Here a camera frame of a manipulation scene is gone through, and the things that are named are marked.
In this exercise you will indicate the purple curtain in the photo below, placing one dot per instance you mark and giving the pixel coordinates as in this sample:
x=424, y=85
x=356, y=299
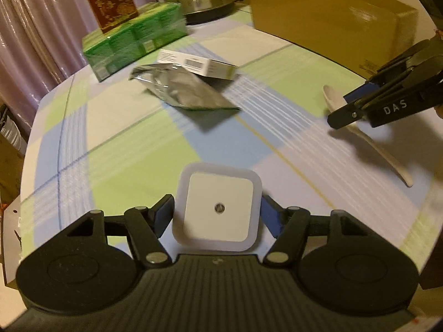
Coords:
x=40, y=48

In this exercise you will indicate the silver foil bag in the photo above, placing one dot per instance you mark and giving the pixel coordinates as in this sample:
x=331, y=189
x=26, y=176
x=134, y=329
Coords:
x=180, y=88

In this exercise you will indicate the brown cardboard box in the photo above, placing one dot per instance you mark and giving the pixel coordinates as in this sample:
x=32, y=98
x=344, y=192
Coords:
x=361, y=35

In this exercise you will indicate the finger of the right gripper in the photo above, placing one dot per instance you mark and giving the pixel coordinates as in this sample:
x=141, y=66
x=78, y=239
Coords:
x=386, y=73
x=408, y=94

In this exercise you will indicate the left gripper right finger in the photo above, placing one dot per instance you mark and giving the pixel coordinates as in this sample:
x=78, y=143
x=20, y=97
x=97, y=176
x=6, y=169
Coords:
x=289, y=226

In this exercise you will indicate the checkered tablecloth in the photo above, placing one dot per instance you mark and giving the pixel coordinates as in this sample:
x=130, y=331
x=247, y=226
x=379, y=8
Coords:
x=111, y=145

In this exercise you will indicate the white green medicine box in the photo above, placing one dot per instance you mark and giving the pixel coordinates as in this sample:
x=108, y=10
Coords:
x=201, y=66

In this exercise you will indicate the green tissue pack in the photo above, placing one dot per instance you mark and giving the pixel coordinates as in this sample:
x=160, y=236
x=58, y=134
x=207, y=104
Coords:
x=158, y=24

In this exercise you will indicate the open box with clutter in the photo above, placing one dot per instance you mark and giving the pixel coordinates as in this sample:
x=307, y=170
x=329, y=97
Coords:
x=11, y=242

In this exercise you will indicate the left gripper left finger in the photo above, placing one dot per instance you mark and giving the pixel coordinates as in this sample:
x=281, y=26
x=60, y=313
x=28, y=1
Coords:
x=144, y=227

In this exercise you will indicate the white square night light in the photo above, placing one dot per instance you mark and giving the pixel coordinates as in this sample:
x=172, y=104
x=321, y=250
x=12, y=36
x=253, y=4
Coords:
x=217, y=207

